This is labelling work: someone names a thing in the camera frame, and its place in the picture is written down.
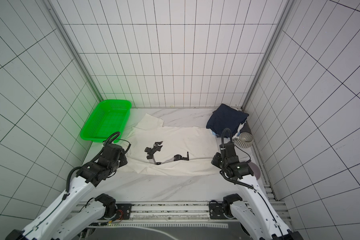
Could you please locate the green plastic basket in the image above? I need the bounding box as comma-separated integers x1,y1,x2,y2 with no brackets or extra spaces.
80,100,132,143

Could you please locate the white t shirt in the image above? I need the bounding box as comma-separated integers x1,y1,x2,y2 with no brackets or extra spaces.
120,114,220,176

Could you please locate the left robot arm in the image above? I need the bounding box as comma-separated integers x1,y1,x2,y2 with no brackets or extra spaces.
6,143,128,240

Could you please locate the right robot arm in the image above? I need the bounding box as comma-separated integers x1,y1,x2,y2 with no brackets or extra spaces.
212,142,303,240

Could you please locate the folded light blue shirt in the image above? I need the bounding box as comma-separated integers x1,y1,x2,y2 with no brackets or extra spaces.
234,123,246,138

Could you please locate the ribbed white cup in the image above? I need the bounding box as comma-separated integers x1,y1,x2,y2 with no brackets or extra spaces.
233,132,254,149

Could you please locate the grey round dish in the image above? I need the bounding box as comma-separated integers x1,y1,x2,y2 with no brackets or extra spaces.
248,162,262,180

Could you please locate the folded navy t shirt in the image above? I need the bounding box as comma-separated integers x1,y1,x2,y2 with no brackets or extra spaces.
206,104,249,137

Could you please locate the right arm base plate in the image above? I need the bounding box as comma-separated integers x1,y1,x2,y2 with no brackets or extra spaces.
208,200,249,220

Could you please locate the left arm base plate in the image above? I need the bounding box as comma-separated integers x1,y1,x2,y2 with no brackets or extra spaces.
100,204,133,221

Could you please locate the aluminium mounting rail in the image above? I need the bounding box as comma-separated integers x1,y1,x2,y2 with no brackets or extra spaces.
49,200,292,230

